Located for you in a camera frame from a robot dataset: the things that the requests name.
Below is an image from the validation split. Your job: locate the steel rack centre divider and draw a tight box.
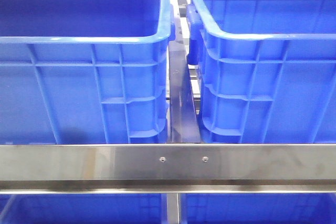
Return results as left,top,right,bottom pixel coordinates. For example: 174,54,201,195
168,41,202,144

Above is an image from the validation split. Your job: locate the blue crate front left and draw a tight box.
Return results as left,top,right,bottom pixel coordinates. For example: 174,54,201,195
1,0,174,145

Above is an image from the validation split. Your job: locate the blue crate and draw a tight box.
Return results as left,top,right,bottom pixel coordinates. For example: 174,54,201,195
184,193,335,223
186,0,335,144
1,194,167,223
1,0,174,145

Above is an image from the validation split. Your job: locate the blue crate front right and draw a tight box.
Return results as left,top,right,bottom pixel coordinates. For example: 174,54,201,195
186,0,335,144

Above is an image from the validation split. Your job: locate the blue crate lower right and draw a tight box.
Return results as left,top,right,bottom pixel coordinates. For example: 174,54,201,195
184,193,335,223

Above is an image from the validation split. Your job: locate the blue crate lower left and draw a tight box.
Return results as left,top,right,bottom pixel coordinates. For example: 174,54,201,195
1,194,167,223

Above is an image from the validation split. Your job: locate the steel rack front rail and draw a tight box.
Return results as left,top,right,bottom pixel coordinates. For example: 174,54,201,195
1,144,335,194

